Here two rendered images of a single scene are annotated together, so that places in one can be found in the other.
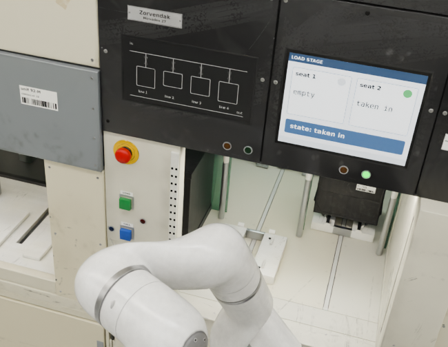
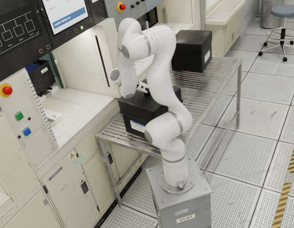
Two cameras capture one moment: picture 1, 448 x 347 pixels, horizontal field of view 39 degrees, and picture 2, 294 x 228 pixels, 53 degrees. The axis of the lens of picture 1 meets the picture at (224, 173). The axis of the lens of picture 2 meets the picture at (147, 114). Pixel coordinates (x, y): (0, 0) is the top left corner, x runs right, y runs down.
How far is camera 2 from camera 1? 1.21 m
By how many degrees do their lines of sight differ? 55
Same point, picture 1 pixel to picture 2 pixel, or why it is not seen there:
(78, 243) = (10, 160)
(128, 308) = (155, 34)
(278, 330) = not seen: hidden behind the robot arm
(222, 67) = (22, 15)
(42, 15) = not seen: outside the picture
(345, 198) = (41, 80)
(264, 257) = (49, 115)
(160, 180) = (26, 91)
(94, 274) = (137, 39)
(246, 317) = not seen: hidden behind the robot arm
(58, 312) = (20, 210)
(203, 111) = (25, 41)
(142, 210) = (26, 113)
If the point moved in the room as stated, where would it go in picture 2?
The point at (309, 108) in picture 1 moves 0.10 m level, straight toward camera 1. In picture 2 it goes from (56, 13) to (71, 12)
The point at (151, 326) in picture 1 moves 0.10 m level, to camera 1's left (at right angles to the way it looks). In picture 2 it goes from (165, 30) to (158, 40)
